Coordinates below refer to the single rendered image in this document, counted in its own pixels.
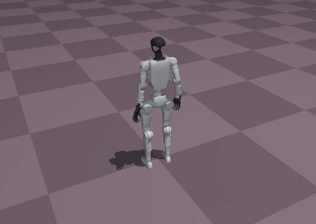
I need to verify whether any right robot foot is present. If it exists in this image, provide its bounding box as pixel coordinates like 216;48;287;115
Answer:
162;151;171;162

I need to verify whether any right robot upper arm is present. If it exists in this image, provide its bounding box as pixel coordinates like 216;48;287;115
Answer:
169;57;181;84

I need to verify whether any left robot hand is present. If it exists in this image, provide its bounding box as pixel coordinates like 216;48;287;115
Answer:
133;103;142;123

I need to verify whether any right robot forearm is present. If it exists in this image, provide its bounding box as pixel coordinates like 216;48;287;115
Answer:
175;82;182;99

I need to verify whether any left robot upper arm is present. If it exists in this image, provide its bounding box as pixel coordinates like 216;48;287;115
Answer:
139;60;150;89

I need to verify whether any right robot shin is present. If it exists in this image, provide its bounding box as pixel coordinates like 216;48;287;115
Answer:
163;126;171;157

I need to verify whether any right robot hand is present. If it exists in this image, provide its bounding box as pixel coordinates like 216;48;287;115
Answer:
172;95;181;110

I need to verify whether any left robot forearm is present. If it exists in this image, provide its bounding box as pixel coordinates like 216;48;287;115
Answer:
136;82;145;108

